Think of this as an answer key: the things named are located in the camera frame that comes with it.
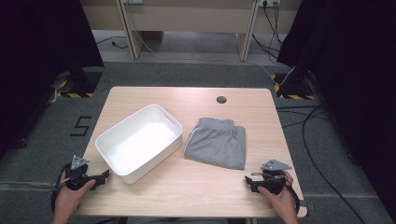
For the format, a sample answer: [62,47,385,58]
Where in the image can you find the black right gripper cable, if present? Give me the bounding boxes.
[283,181,302,217]

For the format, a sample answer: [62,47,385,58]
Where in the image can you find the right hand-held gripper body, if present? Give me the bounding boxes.
[253,159,293,196]

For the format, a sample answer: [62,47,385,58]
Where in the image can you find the black curtain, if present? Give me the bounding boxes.
[0,0,105,161]
[276,0,396,216]

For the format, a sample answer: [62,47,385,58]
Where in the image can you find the beige wooden desk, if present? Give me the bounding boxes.
[79,0,303,62]

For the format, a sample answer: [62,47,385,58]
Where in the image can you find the white plastic storage bin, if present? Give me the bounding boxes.
[94,104,184,185]

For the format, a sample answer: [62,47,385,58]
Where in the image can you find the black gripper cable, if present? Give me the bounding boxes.
[50,161,73,213]
[283,181,302,217]

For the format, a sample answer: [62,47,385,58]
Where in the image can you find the person's right hand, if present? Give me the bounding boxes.
[257,169,301,219]

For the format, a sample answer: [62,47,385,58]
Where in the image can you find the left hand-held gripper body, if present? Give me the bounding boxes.
[64,155,101,191]

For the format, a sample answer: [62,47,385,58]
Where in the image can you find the grey shorts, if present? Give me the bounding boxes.
[183,117,248,171]

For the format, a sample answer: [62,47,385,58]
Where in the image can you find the long black floor cable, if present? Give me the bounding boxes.
[276,105,368,224]

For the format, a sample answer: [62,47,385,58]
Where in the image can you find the black cable bundle at socket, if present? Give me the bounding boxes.
[251,2,285,64]

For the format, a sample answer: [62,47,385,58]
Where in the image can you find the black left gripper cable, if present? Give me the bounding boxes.
[50,161,73,213]

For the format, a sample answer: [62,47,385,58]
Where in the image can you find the short black floor cable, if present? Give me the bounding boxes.
[95,35,129,50]

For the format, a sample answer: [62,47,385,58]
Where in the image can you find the person's left hand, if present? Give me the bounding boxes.
[54,170,97,218]

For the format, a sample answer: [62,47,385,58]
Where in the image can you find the black stand base striped tape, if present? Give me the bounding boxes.
[55,70,104,99]
[270,72,316,101]

